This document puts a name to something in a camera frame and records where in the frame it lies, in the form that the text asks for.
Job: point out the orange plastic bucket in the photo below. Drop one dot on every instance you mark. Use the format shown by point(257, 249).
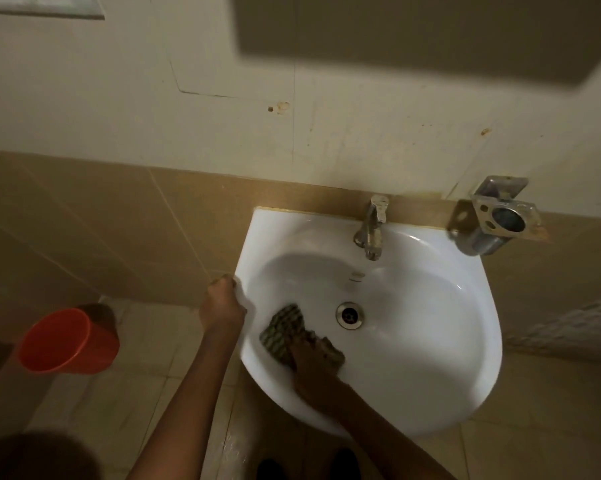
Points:
point(68, 340)

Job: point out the person's black shoe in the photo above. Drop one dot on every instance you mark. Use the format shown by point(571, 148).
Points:
point(345, 464)
point(271, 469)

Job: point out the checked cleaning cloth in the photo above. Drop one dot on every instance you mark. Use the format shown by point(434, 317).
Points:
point(286, 333)

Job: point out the person's left fingers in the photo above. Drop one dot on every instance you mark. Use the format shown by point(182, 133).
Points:
point(225, 283)

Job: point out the chrome wall toothbrush holder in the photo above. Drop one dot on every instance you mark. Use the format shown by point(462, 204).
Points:
point(495, 217)

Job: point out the metal basin drain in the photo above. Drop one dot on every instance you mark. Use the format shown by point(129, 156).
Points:
point(350, 314)

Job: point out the white wall switch plate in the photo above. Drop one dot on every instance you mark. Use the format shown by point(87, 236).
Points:
point(45, 4)

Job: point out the person's left hand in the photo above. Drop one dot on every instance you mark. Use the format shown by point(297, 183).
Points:
point(222, 308)

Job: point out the person's right fingers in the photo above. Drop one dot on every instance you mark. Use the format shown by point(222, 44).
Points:
point(308, 346)

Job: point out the person's left forearm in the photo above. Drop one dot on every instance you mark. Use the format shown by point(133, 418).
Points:
point(178, 417)

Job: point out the person's right forearm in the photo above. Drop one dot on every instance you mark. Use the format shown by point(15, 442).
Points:
point(380, 439)

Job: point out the chrome tap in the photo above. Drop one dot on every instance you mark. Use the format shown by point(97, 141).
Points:
point(373, 225)

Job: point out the person's right hand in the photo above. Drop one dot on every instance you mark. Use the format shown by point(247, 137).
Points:
point(314, 372)

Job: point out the white ceramic wash basin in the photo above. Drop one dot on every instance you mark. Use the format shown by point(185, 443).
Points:
point(380, 314)

